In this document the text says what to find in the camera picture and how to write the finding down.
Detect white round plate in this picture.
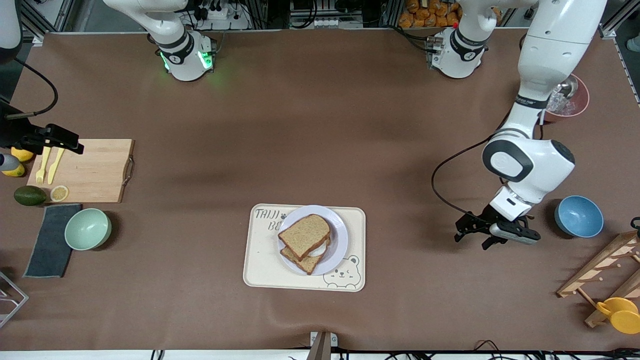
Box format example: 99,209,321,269
277,205,349,276

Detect plain brown bread slice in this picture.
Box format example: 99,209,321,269
278,214,332,262

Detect yellow plastic knife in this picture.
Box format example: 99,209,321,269
47,146,66,185

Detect yellow plastic fork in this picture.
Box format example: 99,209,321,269
35,145,52,185

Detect wooden cutting board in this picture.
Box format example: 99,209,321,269
26,139,135,204

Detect green avocado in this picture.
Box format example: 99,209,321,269
13,185,48,207

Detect blue bowl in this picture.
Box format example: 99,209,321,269
554,195,605,238

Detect pale green bowl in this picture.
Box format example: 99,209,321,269
64,208,112,251

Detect dark grey cloth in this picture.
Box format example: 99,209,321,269
23,203,82,279

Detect wooden cup rack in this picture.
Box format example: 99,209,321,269
556,230,640,329

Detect clear ice cubes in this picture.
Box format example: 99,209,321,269
547,92,574,115

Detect pink bowl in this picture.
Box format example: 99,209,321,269
542,74,590,123

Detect metal scoop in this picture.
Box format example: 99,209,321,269
554,75,581,99

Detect yellow cup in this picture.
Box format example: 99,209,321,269
596,297,640,335

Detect orange bread rolls pile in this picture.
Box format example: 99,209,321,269
398,0,463,28

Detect cream tray with bear print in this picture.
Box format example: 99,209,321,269
243,203,366,292

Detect long white power strip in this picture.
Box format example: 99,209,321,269
291,17,361,29

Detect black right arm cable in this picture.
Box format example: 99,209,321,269
5,57,59,120

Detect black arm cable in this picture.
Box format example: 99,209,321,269
5,57,59,120
431,135,501,221

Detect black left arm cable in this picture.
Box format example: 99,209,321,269
431,135,501,221

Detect metal wire basket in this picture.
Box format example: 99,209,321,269
0,271,29,328

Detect metal bracket mount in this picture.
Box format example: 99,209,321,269
306,331,339,360

